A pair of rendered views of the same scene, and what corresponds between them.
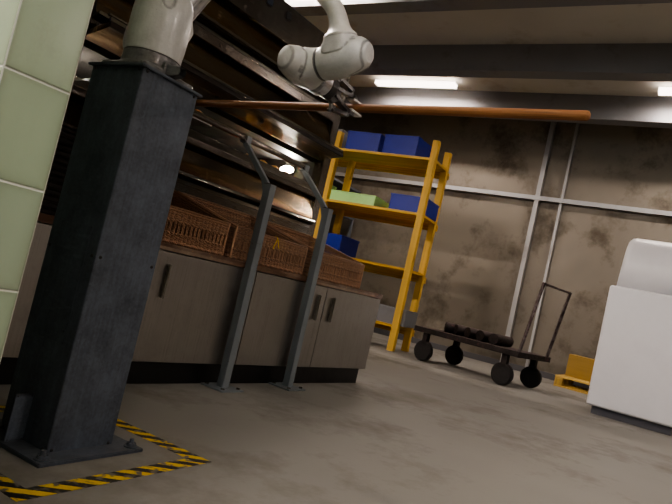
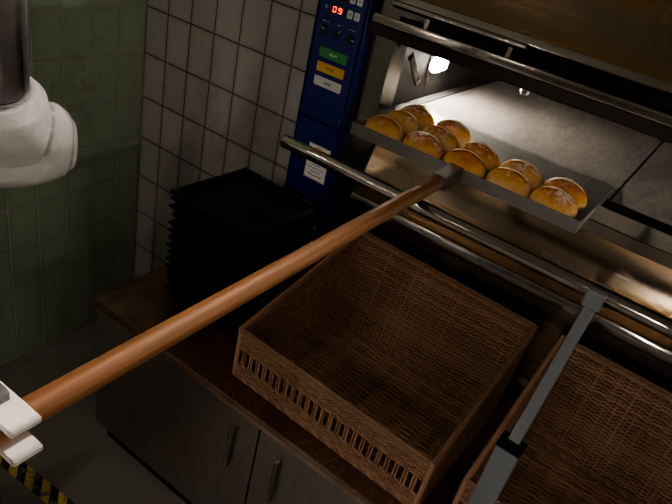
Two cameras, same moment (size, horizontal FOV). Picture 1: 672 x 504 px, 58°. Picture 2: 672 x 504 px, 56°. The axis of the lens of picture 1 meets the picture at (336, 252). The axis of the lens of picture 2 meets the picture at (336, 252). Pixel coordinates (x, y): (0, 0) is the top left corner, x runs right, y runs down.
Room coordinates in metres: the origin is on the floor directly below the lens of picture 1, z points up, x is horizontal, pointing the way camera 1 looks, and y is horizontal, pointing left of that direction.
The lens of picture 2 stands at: (2.35, -0.36, 1.69)
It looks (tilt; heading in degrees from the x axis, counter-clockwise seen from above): 31 degrees down; 84
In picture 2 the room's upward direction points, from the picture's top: 14 degrees clockwise
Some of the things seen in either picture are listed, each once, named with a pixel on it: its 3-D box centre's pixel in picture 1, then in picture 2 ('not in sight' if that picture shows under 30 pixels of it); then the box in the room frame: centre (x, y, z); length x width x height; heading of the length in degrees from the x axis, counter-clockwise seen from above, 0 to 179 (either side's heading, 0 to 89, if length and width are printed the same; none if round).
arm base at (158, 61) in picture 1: (154, 69); not in sight; (1.65, 0.60, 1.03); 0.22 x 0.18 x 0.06; 59
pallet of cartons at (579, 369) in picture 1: (609, 380); not in sight; (7.40, -3.57, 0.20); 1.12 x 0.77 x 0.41; 59
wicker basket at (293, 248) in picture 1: (241, 233); (625, 495); (3.16, 0.50, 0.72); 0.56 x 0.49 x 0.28; 144
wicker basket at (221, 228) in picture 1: (148, 206); (384, 349); (2.66, 0.84, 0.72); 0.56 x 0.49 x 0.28; 144
